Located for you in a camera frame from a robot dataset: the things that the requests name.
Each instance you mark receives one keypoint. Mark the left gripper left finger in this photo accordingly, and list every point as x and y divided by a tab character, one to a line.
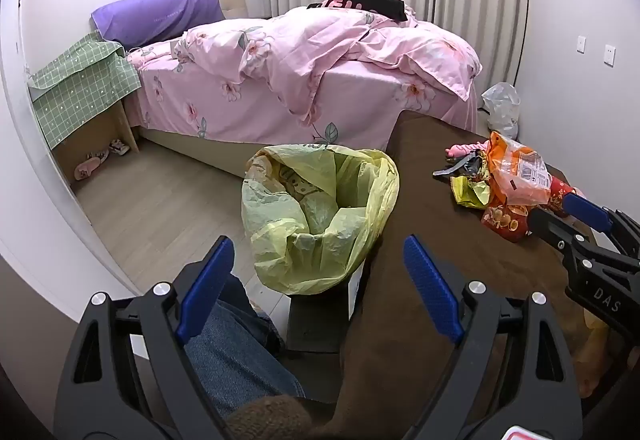
100	394

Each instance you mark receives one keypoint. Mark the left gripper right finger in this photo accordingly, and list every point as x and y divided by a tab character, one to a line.
510	374

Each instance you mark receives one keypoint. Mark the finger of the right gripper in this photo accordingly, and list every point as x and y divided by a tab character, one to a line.
618	227
565	230

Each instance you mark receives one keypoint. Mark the red gold paper cup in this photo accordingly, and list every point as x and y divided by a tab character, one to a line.
509	221

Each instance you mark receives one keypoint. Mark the orange snack bag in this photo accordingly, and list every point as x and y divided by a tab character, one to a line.
519	173

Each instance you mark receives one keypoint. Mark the yellow foil wrapper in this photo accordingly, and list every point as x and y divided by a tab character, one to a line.
469	193

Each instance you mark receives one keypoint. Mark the black foil wrapper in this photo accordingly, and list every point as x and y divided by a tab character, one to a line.
468	165

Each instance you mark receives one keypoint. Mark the black trash bin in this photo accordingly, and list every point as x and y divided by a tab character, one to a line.
318	323

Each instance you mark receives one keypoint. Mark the yellow trash bag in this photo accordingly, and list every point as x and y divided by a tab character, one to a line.
312	213

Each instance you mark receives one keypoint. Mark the blue jeans leg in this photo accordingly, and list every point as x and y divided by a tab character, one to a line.
237	356

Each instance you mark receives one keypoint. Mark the pink pig toy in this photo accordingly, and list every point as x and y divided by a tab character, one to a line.
463	149

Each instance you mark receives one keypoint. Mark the white plastic bag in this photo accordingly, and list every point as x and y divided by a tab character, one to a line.
502	104

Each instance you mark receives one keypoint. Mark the pink slipper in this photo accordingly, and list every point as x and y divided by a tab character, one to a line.
93	161

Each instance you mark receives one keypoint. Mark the small patterned shoe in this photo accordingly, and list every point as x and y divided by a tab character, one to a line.
118	147

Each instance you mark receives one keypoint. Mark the green checked cloth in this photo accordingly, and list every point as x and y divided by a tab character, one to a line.
80	84

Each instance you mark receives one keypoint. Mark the black pink garment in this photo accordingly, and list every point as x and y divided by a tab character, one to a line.
393	9

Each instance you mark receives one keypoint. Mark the pink floral bed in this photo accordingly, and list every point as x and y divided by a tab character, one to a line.
355	103

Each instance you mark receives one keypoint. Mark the pink floral duvet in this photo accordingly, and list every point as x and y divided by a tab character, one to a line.
292	52

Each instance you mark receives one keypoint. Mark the purple pillow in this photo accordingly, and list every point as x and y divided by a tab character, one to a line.
137	23

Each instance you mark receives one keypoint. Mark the beige headboard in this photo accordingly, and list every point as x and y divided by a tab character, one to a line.
233	9

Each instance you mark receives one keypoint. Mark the white wall socket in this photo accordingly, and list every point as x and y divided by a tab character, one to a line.
609	55

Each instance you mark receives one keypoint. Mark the white wall switch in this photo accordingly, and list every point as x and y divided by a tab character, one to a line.
581	44

